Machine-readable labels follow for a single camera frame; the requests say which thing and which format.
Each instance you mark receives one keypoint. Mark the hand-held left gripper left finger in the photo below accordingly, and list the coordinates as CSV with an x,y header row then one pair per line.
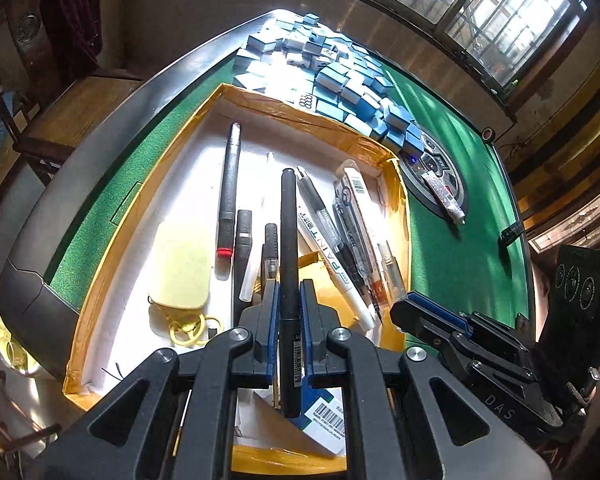
x,y
275,330

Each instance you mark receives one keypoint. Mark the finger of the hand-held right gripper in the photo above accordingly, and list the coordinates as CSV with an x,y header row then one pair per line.
x,y
437,307
420,322

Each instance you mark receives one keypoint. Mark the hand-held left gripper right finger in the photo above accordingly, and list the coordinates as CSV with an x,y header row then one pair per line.
x,y
305,340

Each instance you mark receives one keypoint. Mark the clear pen with dark cap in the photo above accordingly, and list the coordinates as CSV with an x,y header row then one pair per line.
x,y
390,270

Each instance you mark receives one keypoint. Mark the long black pen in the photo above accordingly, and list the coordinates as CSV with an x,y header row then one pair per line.
x,y
289,260

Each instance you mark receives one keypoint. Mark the white paint marker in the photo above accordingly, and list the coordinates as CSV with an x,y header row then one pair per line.
x,y
330,260

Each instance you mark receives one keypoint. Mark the black gel pen with clip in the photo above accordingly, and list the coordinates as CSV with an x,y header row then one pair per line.
x,y
271,245

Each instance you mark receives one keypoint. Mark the yellow taped cardboard box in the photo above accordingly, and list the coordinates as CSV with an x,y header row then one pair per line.
x,y
190,175

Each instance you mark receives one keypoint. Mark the blue white small box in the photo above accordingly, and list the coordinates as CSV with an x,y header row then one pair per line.
x,y
325,417

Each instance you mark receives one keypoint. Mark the short black pen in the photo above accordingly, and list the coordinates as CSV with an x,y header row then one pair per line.
x,y
242,240

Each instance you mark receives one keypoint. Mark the black ribbed round lid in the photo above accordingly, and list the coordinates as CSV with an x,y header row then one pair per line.
x,y
511,234

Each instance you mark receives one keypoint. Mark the white ointment tube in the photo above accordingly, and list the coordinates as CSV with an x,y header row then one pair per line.
x,y
445,197

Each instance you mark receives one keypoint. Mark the cream rounded device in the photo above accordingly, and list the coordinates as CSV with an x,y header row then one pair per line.
x,y
180,265

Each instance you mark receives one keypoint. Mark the wooden cabinet glass doors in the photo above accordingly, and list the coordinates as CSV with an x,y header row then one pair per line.
x,y
580,215

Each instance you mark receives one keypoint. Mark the white gel pen black grip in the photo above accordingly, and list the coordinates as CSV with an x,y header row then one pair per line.
x,y
312,197

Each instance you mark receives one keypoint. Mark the grey marker with red band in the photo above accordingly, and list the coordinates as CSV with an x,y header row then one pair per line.
x,y
228,195

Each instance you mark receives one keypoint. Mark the round metal dice plate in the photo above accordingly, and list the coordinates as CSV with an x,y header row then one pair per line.
x,y
430,160

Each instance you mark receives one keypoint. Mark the small black red roll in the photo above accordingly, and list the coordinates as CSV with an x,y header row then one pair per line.
x,y
489,133

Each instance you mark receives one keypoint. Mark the pile of blue mahjong tiles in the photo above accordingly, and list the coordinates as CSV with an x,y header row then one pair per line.
x,y
340,90

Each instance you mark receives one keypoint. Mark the wooden chair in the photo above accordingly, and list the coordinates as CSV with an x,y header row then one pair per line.
x,y
70,120

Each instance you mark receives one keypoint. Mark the barred window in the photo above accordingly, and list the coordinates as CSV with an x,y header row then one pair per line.
x,y
480,10

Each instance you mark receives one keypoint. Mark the maroon cloth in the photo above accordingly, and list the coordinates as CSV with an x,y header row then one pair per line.
x,y
70,10

